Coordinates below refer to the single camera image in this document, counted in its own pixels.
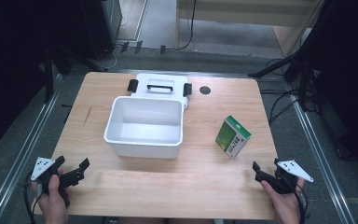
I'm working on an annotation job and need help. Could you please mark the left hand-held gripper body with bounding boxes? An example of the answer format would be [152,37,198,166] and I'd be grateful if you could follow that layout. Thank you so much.
[30,156,86,209]

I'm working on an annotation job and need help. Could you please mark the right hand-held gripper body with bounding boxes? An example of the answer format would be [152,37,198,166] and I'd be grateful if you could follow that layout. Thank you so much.
[255,159,314,195]

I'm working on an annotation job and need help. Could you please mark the green and white carton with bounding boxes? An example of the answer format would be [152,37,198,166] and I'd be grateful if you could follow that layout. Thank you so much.
[214,115,253,160]

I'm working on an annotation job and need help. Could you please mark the white plastic storage box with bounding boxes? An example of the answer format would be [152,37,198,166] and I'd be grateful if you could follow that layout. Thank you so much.
[103,95,186,160]

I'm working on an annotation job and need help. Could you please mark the person's right hand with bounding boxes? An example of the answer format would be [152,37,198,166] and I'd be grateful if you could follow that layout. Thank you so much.
[259,176,306,224]

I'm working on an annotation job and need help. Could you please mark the person's left hand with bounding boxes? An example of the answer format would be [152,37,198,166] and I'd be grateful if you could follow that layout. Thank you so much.
[31,169,73,224]

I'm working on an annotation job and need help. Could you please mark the black metal stand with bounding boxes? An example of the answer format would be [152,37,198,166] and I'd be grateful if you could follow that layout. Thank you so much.
[41,46,73,105]

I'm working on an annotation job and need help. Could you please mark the black tripod stand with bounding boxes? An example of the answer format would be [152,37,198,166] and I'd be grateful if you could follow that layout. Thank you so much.
[247,43,320,111]

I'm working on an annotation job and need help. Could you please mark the black curtain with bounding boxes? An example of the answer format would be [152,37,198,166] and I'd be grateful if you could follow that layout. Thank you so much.
[0,0,90,155]
[302,0,358,172]

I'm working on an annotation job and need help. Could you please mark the black cabinet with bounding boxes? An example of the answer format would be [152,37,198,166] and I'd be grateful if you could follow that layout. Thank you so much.
[79,0,124,62]

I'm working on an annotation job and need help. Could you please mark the metal floor rail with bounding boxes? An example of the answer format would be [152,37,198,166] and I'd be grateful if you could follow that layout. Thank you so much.
[0,73,64,224]
[283,81,357,224]

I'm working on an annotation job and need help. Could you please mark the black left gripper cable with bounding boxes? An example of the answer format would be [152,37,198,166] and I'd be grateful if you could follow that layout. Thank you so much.
[21,171,45,224]

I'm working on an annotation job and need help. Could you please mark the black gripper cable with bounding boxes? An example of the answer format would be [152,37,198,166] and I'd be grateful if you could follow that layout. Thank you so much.
[293,184,310,224]
[21,171,45,224]

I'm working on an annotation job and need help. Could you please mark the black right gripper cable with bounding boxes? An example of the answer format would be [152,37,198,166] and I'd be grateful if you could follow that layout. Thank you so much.
[293,184,310,224]

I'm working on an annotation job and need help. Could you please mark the black floor cables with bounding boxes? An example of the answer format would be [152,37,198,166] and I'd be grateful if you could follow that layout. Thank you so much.
[259,57,323,126]

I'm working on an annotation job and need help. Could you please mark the white lid with black handle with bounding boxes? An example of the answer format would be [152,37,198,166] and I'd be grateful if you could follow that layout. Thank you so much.
[127,72,193,110]

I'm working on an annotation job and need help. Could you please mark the white floor cable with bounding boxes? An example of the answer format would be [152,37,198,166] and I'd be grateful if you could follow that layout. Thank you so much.
[103,14,129,71]

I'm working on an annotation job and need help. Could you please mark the light wooden furniture frame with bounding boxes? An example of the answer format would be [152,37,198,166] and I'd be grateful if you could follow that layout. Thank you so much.
[174,0,325,58]

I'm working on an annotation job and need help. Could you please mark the black hanging cable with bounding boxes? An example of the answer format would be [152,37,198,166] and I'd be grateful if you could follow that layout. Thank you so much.
[178,0,198,51]

